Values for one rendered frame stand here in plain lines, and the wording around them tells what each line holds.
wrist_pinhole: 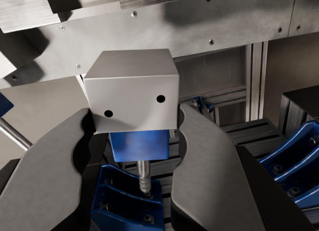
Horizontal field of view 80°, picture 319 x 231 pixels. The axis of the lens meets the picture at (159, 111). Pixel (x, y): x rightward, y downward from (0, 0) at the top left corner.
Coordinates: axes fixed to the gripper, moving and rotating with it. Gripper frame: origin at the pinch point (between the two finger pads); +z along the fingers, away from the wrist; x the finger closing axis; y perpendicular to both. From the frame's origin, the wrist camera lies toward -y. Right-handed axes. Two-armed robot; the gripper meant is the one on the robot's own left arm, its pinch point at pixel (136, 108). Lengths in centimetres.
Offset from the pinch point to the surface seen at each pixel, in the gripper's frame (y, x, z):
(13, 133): 8.1, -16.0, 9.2
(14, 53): -0.9, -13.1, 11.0
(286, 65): 32, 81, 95
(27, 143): 9.9, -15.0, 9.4
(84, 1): -5.6, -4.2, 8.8
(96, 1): -5.6, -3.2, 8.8
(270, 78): 40, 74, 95
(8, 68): 0.1, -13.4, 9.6
